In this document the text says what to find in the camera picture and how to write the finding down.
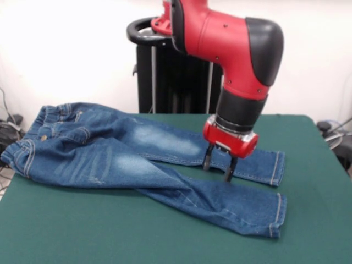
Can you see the black floor equipment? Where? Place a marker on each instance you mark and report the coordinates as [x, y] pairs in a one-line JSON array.
[[345, 156]]

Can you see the blue denim jeans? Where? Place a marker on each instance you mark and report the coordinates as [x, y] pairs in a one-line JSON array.
[[96, 159]]

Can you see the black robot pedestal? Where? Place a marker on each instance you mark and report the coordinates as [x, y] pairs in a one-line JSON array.
[[154, 82]]

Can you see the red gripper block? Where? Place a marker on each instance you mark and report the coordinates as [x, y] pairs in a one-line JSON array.
[[231, 141]]

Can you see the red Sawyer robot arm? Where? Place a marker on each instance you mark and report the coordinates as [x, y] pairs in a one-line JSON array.
[[228, 46]]

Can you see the dark green table cloth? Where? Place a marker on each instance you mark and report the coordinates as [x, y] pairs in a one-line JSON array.
[[82, 233]]

